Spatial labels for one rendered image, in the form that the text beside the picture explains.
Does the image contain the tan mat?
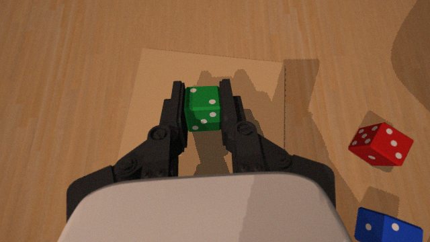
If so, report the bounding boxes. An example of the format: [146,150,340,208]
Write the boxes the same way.
[117,48,285,176]

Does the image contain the red die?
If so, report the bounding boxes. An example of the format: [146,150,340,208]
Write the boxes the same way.
[348,122,414,166]

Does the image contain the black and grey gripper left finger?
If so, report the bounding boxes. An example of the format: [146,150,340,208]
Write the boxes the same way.
[67,81,188,222]

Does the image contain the blue die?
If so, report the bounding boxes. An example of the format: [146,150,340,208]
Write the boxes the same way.
[354,207,423,242]

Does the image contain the green die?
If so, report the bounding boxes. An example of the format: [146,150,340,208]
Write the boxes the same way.
[184,85,222,132]

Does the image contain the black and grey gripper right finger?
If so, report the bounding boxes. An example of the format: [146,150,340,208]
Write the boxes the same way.
[219,79,336,209]

